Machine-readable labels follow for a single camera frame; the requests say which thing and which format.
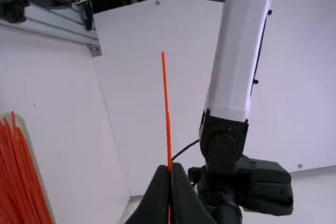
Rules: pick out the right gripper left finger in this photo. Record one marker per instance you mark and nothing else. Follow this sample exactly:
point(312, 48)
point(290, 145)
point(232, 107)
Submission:
point(155, 197)

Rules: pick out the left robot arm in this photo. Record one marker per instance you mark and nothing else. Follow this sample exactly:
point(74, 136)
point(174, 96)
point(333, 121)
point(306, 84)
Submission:
point(236, 64)

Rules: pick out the silver rails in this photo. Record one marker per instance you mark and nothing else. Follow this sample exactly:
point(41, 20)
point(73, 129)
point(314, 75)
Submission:
point(52, 27)

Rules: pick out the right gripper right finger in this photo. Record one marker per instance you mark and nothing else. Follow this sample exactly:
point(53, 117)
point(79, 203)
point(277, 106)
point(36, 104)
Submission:
point(183, 197)

